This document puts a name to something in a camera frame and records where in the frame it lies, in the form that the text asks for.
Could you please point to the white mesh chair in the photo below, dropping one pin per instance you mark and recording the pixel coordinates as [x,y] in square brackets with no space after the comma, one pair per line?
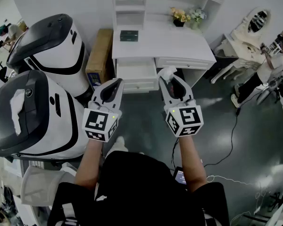
[40,185]

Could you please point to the black device with screen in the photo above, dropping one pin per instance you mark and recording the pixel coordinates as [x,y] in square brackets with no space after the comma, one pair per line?
[181,176]

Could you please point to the person's left forearm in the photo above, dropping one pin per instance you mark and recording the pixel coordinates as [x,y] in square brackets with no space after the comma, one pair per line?
[88,163]

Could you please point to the white flowers bunch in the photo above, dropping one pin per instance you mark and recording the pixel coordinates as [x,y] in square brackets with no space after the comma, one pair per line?
[197,15]

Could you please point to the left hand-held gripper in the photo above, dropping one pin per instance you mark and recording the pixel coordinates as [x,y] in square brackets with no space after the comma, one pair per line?
[94,122]

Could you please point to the dark green box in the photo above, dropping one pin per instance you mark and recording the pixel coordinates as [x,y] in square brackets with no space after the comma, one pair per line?
[129,35]

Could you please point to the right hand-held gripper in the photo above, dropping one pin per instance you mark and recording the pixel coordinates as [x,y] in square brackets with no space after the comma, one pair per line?
[189,116]

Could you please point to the brown cardboard box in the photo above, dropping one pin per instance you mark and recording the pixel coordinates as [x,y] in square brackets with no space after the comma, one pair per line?
[100,53]

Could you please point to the yellow flowers in black pot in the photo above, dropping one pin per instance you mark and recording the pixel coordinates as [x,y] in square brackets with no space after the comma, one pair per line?
[179,16]

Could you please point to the person's light trousers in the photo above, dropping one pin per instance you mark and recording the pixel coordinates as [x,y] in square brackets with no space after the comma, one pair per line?
[119,146]

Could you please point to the person's black shirt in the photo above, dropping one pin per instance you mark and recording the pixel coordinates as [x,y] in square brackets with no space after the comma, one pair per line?
[136,192]

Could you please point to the person's right forearm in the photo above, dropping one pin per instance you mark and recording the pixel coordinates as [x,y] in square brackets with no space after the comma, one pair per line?
[191,163]

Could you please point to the white and black robot housing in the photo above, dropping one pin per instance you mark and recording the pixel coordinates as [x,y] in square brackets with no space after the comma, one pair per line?
[37,126]
[49,48]

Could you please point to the white desk with shelves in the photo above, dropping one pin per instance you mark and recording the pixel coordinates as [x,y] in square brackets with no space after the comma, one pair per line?
[160,43]

